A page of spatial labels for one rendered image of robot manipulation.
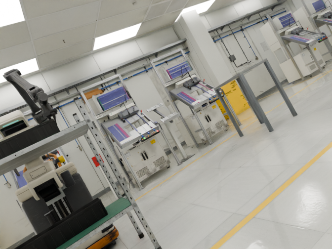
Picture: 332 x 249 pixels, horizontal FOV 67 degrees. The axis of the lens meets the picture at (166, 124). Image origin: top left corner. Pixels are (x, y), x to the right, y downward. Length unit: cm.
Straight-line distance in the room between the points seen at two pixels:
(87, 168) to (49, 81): 206
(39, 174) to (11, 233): 363
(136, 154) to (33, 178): 221
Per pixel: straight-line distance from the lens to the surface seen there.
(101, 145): 161
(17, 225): 585
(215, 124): 493
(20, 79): 205
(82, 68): 623
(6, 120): 235
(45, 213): 260
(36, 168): 232
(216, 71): 674
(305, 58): 721
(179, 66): 508
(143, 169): 423
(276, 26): 740
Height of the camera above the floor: 68
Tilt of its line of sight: level
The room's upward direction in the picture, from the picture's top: 29 degrees counter-clockwise
